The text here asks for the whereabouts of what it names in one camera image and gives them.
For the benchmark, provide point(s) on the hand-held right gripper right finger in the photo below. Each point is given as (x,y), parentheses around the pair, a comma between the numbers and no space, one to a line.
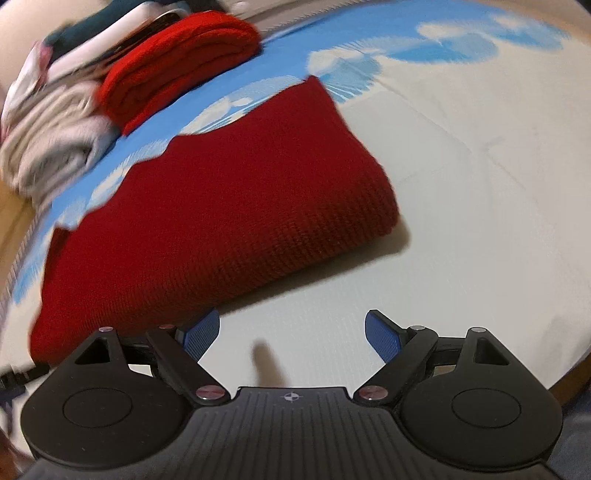
(383,336)

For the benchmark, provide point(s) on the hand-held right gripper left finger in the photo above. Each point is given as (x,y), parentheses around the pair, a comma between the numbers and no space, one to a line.
(202,333)

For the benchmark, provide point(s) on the dark red knit sweater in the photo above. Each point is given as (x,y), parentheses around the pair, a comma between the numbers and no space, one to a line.
(221,207)

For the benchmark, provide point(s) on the white quilted bed cover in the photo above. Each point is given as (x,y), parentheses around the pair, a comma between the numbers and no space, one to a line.
(471,194)

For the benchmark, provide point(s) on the folded white fleece blanket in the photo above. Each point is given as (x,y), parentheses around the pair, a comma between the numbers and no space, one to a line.
(51,143)

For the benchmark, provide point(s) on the folded bright red blanket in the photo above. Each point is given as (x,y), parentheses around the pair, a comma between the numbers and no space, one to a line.
(184,55)

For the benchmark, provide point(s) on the blue white printed bed sheet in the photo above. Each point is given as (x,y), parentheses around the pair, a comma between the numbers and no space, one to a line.
(392,50)

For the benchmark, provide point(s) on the white pink folded quilt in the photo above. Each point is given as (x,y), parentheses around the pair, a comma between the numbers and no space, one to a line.
(41,69)

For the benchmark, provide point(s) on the dark teal cloth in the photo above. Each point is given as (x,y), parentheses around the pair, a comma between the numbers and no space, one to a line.
(92,25)

